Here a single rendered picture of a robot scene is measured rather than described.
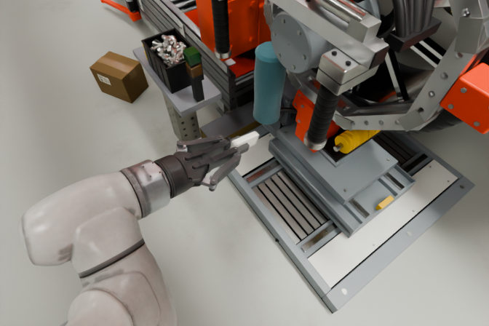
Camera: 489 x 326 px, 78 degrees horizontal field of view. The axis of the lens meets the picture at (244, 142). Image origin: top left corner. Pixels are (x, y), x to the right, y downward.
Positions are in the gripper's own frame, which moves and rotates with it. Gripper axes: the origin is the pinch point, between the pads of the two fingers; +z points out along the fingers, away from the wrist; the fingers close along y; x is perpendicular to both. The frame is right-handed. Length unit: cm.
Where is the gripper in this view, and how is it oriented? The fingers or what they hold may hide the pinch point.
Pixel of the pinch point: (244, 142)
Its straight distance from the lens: 66.2
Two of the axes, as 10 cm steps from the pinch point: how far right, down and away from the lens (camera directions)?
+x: -2.0, 7.1, 6.8
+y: -6.4, -6.2, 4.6
